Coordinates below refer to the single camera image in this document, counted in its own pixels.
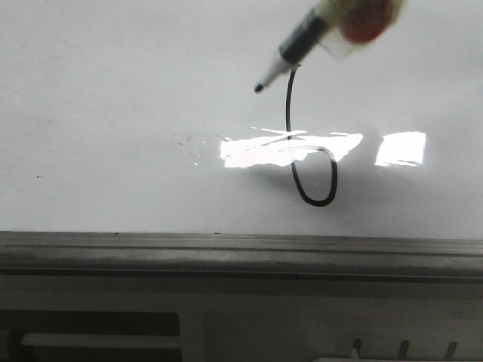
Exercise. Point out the black and white whiteboard marker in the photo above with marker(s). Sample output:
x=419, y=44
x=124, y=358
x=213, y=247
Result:
x=339, y=27

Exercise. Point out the white whiteboard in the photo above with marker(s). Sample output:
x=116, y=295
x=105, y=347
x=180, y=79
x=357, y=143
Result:
x=140, y=116

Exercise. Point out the grey aluminium whiteboard frame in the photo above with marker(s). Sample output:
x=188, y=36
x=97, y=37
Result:
x=242, y=254

